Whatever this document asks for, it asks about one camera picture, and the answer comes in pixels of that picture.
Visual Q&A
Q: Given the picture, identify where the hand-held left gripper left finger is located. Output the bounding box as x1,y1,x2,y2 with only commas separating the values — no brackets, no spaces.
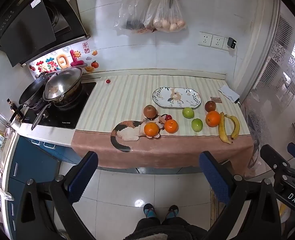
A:
14,151,98,240

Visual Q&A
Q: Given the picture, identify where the dark red brown apple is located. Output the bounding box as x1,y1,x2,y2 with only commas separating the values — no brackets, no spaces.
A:
204,100,216,113

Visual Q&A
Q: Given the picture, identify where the large orange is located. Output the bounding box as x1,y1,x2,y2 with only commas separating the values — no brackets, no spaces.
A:
205,110,221,127

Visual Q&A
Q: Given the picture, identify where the white folded cloth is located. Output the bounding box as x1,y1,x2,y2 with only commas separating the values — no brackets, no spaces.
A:
219,84,240,103

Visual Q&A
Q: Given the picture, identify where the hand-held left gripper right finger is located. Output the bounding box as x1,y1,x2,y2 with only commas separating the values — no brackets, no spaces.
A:
199,151,281,240

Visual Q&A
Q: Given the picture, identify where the oval leaf print plate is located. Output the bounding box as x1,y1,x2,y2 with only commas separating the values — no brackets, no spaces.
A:
152,87,202,109

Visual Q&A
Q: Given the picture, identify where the steel wok lid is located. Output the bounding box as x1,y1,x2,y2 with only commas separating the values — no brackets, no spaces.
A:
43,67,83,100

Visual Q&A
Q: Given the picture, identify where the white wall outlet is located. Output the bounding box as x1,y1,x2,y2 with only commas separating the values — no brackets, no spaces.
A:
211,34,225,50
198,32,213,47

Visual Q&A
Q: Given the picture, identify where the dark sauce bottle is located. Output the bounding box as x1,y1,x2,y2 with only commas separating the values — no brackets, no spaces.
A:
7,99,19,120

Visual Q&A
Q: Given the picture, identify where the floral clear plastic sheet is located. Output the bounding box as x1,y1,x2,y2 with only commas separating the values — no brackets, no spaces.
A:
241,92,263,175

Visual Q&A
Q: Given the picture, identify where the curved yellow banana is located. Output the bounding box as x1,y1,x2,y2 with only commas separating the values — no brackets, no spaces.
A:
224,114,240,140

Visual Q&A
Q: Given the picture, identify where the long yellow banana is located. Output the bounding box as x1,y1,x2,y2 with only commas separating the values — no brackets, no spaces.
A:
218,112,234,145

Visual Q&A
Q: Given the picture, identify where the colourful character wall sticker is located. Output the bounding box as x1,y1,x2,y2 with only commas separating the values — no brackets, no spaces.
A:
29,46,85,79

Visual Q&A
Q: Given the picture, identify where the clear plastic bag with eggs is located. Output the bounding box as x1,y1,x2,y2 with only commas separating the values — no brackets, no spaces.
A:
144,0,188,33

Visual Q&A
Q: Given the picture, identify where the black frying pan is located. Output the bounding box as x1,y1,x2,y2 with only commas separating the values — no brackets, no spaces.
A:
9,75,48,124

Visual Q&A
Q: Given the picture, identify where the blue kitchen cabinet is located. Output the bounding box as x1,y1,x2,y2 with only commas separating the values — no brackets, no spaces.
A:
7,136,203,240

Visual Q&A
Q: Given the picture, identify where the steel wok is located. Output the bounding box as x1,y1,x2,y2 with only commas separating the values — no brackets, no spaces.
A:
31,84,88,131

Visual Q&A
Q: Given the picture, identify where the green apple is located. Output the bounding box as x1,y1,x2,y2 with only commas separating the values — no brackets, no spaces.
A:
182,107,195,119
191,118,203,132

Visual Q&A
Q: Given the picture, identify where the striped cat print tablecloth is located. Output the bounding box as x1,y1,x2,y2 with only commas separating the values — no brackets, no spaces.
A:
71,74,254,169

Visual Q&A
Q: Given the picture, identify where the frosted glass sliding door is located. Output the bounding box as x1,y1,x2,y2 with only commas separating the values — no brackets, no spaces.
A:
247,0,295,155

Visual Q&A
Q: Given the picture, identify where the black range hood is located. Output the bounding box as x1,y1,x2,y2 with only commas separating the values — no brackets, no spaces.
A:
0,0,90,67

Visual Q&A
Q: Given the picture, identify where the blue patterned slipper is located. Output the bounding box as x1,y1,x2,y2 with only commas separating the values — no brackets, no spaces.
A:
165,205,179,219
142,204,158,219

